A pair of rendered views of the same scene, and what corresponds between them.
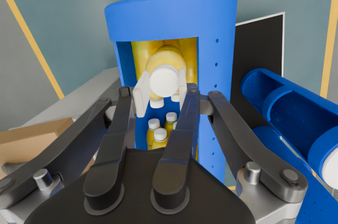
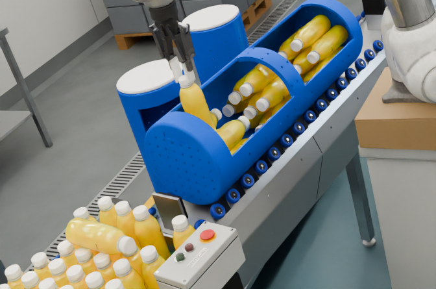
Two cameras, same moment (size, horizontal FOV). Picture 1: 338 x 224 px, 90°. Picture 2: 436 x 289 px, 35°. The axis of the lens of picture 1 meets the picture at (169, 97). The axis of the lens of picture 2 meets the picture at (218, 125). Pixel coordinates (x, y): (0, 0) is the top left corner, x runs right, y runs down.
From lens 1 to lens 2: 1.84 m
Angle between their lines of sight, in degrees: 51
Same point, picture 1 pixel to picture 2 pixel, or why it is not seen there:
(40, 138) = (372, 117)
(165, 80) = (183, 78)
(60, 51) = not seen: outside the picture
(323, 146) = (165, 93)
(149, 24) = (184, 118)
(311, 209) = (218, 52)
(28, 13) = not seen: outside the picture
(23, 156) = (412, 106)
